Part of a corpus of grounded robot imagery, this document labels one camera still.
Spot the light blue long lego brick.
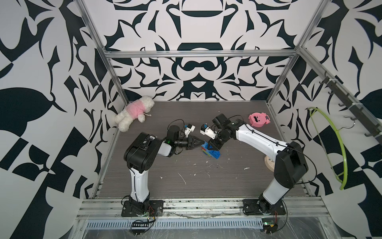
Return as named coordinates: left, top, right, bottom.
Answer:
left=205, top=149, right=220, bottom=159

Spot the dark blue long lego brick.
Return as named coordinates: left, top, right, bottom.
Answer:
left=201, top=142, right=209, bottom=153

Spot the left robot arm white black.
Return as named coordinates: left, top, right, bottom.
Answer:
left=123, top=124, right=204, bottom=205

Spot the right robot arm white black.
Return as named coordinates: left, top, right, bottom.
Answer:
left=201, top=114, right=308, bottom=213

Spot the pink pig alarm clock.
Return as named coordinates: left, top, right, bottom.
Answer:
left=248, top=113, right=270, bottom=127

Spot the white plush toy pink shirt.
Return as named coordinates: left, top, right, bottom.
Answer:
left=114, top=96, right=155, bottom=132

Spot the beige round clock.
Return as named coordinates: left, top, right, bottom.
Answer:
left=264, top=155, right=275, bottom=172

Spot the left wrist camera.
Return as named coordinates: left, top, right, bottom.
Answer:
left=184, top=124, right=196, bottom=138

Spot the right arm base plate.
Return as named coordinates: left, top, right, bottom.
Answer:
left=242, top=197, right=287, bottom=216

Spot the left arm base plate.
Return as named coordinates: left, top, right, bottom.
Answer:
left=121, top=199, right=164, bottom=217

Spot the white vented cable duct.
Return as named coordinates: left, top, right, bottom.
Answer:
left=86, top=218, right=263, bottom=230

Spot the black wall hook rack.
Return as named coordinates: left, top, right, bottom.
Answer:
left=318, top=71, right=382, bottom=144

